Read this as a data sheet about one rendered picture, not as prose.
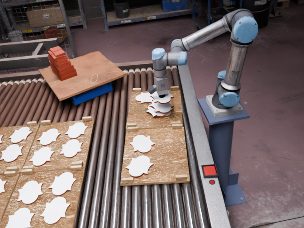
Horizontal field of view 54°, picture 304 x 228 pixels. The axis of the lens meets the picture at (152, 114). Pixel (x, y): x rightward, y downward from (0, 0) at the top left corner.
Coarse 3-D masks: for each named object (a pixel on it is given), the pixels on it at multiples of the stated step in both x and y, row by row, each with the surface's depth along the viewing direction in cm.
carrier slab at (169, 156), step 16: (160, 128) 182; (128, 144) 173; (160, 144) 171; (176, 144) 170; (128, 160) 163; (160, 160) 161; (176, 160) 160; (128, 176) 154; (144, 176) 153; (160, 176) 153
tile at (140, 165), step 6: (144, 156) 163; (132, 162) 160; (138, 162) 160; (144, 162) 159; (126, 168) 158; (132, 168) 157; (138, 168) 157; (144, 168) 156; (132, 174) 154; (138, 174) 153; (144, 174) 154
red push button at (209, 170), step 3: (204, 168) 155; (207, 168) 155; (210, 168) 155; (213, 168) 155; (204, 171) 153; (207, 171) 153; (210, 171) 153; (213, 171) 153; (204, 174) 152; (207, 174) 152; (210, 174) 152; (213, 174) 152; (216, 174) 151
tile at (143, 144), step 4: (136, 136) 176; (140, 136) 176; (144, 136) 176; (148, 136) 175; (136, 140) 174; (140, 140) 173; (144, 140) 173; (148, 140) 173; (132, 144) 171; (136, 144) 171; (140, 144) 171; (144, 144) 170; (148, 144) 170; (152, 144) 170; (136, 148) 168; (140, 148) 168; (144, 148) 168; (148, 148) 168; (140, 152) 167; (144, 152) 166
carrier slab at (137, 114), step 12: (132, 96) 211; (180, 96) 206; (132, 108) 200; (144, 108) 199; (180, 108) 196; (132, 120) 190; (144, 120) 189; (156, 120) 188; (168, 120) 187; (180, 120) 186
